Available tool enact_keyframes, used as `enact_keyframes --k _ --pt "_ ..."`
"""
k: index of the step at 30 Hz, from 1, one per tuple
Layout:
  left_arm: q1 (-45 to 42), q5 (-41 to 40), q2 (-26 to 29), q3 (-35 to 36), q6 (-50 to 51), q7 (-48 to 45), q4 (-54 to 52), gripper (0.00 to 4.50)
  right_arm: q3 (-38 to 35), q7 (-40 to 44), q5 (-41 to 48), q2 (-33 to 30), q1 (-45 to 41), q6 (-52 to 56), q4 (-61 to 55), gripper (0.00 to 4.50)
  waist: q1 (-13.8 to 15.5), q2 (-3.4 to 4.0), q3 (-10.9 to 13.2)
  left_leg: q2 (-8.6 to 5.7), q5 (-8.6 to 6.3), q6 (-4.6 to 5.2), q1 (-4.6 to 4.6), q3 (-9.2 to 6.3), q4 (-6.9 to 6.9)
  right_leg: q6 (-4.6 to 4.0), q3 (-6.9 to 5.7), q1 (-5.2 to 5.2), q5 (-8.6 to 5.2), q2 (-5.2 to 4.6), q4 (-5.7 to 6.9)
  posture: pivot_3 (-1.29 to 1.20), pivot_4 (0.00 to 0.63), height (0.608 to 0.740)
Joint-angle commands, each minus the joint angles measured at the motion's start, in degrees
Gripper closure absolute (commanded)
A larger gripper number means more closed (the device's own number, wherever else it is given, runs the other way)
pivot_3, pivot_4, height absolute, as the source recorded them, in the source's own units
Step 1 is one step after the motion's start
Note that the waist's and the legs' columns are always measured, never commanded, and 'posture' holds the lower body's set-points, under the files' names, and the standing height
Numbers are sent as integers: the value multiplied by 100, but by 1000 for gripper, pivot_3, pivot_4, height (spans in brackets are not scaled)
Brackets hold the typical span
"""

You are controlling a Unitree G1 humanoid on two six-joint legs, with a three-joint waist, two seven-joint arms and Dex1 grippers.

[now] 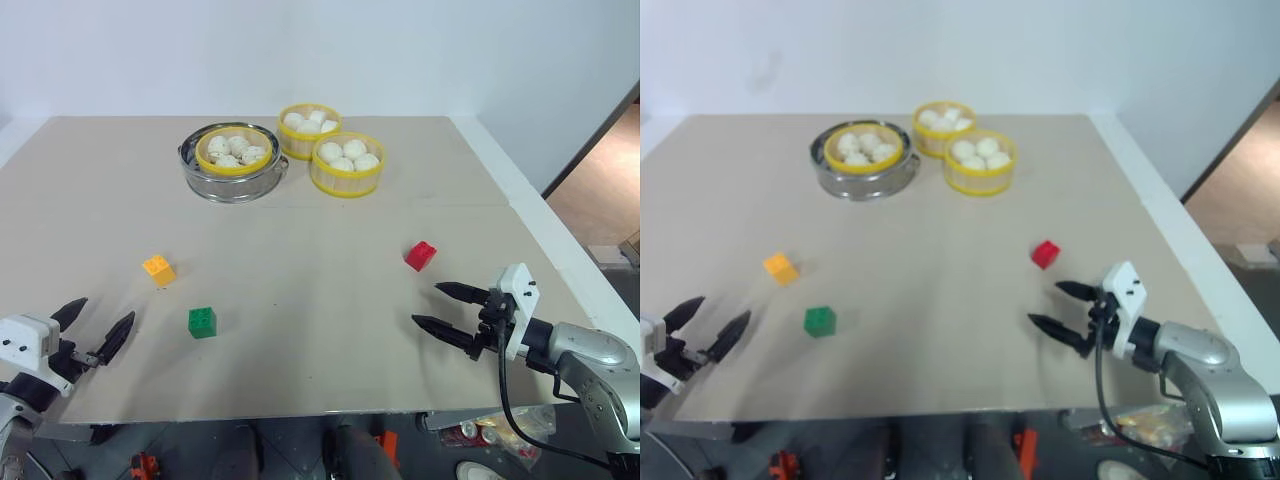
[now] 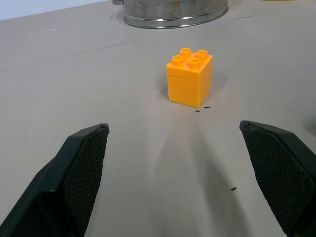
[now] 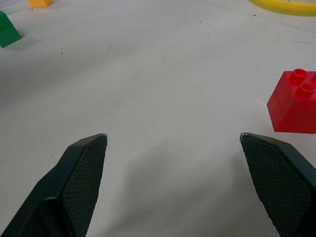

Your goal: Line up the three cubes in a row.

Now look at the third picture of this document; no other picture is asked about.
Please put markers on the orange toy brick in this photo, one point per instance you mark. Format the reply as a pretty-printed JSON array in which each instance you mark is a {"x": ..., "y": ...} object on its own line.
[{"x": 39, "y": 3}]

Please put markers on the green toy brick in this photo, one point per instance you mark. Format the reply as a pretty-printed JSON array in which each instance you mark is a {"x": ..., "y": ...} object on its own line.
[{"x": 7, "y": 32}]

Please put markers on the red toy brick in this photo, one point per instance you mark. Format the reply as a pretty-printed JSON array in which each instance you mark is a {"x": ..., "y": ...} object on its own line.
[{"x": 293, "y": 108}]

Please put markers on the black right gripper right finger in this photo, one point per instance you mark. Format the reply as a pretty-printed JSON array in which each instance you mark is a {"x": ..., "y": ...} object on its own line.
[{"x": 279, "y": 182}]

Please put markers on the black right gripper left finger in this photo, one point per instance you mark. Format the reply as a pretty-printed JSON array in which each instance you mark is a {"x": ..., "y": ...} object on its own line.
[{"x": 74, "y": 182}]

